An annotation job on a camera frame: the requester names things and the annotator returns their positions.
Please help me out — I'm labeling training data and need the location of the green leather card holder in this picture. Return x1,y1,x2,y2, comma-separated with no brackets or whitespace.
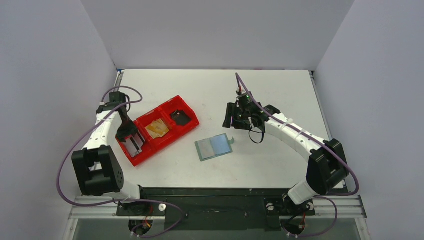
194,133,235,162

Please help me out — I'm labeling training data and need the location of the white stripe card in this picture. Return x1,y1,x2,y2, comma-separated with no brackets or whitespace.
125,133,145,158

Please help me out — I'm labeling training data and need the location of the gold VIP card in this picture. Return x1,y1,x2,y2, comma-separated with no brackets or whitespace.
145,121,160,139
154,119,169,137

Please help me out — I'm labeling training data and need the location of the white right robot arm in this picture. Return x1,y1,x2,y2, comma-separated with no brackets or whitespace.
222,93,350,214

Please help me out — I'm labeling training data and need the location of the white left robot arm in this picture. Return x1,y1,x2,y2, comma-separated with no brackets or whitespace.
71,91,149,215

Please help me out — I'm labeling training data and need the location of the black card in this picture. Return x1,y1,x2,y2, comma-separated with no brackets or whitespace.
170,109,192,126

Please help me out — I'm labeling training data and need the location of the red middle bin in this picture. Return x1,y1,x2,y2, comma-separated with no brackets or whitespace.
136,111,174,151

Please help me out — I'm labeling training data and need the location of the red right bin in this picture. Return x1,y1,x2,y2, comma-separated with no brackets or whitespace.
159,95,200,138

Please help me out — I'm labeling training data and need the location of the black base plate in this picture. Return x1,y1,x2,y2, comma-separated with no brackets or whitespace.
82,187,349,232

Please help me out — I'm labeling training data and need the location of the aluminium frame rail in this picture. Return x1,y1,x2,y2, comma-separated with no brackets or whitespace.
63,196,371,240

